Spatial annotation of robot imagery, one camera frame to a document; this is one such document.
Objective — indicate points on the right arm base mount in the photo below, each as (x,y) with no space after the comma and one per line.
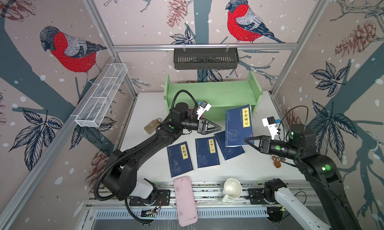
(261,197)

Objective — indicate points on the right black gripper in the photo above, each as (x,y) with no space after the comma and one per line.
(264,146)

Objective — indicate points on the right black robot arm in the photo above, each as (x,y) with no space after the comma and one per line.
(319,170)

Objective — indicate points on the brown bear plush keychain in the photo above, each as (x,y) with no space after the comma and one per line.
(278,161)

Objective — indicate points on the pink pencil case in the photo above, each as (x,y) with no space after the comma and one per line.
(185,201)

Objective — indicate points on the blue book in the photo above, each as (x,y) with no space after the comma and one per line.
(227,152)
(207,153)
(179,158)
(238,126)

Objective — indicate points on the white wire mesh basket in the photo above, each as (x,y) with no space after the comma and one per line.
(99,102)

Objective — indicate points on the white ceramic mug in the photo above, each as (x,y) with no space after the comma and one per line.
(232,190)

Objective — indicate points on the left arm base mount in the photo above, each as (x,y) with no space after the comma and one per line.
(156,198)

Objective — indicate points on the dark grey hanging basket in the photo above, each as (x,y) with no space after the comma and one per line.
(206,59)

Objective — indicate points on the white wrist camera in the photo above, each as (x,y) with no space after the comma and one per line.
(272,124)
(203,107)

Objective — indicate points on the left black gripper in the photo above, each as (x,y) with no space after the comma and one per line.
(203,122)

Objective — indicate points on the green wooden two-tier shelf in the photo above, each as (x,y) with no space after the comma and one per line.
(221,96)

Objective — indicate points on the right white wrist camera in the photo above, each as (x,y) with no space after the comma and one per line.
(272,124)

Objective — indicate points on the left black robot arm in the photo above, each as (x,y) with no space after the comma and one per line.
(119,178)

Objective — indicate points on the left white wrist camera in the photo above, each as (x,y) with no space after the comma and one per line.
(203,107)

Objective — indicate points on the glass spice jar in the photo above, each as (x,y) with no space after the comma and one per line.
(152,126)

